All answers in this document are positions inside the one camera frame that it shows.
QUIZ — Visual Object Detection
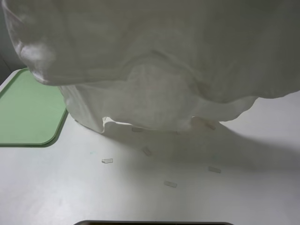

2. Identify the white short sleeve shirt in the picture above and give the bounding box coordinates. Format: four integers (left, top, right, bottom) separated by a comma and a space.
2, 0, 300, 133

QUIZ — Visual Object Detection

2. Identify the green plastic tray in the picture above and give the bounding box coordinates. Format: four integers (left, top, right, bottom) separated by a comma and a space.
0, 68, 68, 147

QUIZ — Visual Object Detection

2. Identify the clear tape piece centre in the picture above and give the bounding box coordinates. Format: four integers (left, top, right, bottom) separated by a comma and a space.
142, 147, 152, 156

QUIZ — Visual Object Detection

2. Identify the clear tape piece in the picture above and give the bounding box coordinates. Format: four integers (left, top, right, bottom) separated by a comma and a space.
142, 147, 152, 156
208, 166, 221, 173
164, 180, 177, 188
101, 158, 113, 164

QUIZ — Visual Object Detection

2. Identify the clear tape piece near left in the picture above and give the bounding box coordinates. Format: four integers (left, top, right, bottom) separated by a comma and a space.
101, 158, 113, 164

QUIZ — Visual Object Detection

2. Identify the clear tape piece near middle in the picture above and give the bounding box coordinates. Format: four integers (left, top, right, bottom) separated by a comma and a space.
164, 180, 177, 188

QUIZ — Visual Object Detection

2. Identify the clear tape piece near right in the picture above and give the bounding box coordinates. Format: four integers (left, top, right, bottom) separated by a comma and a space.
208, 166, 221, 173

